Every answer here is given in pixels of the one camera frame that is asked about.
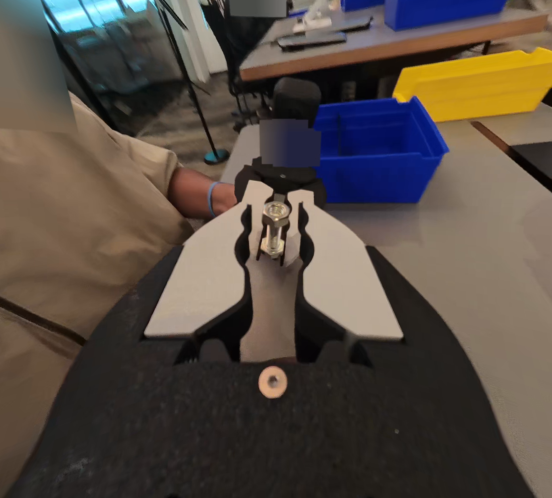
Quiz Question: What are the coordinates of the blue divided plastic bin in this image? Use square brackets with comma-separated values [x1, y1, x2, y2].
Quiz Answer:
[314, 97, 449, 204]

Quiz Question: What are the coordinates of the person's left forearm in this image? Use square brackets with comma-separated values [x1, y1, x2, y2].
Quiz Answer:
[167, 168, 239, 219]

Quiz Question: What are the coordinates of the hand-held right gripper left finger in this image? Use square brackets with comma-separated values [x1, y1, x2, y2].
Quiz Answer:
[144, 204, 254, 361]

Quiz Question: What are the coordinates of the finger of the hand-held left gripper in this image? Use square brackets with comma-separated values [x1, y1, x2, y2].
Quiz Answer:
[279, 189, 318, 268]
[241, 181, 277, 263]

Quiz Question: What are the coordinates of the dark flat device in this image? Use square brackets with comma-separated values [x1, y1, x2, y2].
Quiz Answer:
[278, 31, 348, 51]
[302, 15, 373, 33]

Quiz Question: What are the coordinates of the silver hex bolt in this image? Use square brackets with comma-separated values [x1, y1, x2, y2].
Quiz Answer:
[262, 202, 290, 254]

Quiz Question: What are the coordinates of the black desk mat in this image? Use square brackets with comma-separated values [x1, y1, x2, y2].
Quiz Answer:
[511, 142, 552, 193]

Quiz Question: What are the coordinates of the blue wristband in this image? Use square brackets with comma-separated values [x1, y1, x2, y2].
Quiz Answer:
[207, 181, 226, 218]

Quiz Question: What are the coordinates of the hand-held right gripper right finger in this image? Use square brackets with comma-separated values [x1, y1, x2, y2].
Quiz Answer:
[297, 201, 404, 361]

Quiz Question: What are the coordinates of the yellow plastic bin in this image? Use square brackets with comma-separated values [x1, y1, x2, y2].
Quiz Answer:
[393, 47, 552, 123]

